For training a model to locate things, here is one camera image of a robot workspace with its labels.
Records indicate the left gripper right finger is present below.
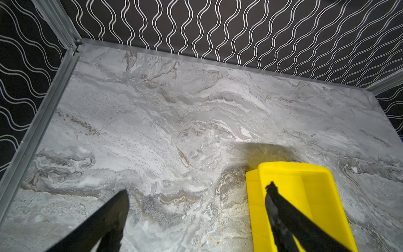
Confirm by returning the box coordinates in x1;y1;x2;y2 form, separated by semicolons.
265;182;349;252

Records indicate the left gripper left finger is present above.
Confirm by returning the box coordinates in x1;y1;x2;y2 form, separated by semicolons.
48;190;130;252

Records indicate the yellow plastic bin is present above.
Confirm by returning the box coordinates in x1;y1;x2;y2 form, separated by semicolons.
246;162;357;252

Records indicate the aluminium right frame bar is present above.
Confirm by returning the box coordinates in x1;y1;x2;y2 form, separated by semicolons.
365;69;403;95

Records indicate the aluminium frame bar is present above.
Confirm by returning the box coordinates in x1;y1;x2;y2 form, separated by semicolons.
365;69;403;95
1;1;81;218

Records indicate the aluminium left frame bar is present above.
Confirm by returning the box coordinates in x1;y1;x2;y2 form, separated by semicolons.
1;1;81;218

